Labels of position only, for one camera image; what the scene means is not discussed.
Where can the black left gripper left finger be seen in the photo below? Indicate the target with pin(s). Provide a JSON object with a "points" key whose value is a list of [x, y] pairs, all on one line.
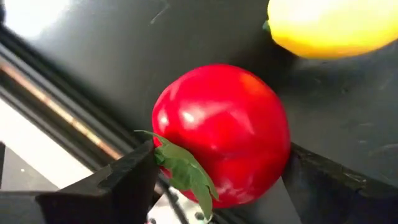
{"points": [[118, 193]]}

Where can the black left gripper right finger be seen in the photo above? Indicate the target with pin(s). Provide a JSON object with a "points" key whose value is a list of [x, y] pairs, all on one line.
{"points": [[342, 199]]}

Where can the red tomato green calyx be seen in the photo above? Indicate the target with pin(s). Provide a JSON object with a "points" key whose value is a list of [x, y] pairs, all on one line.
{"points": [[224, 130]]}

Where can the yellow lemon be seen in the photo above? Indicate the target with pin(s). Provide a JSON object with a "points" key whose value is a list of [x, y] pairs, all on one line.
{"points": [[326, 28]]}

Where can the black table frame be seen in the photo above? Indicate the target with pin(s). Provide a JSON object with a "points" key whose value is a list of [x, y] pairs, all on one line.
{"points": [[46, 90]]}

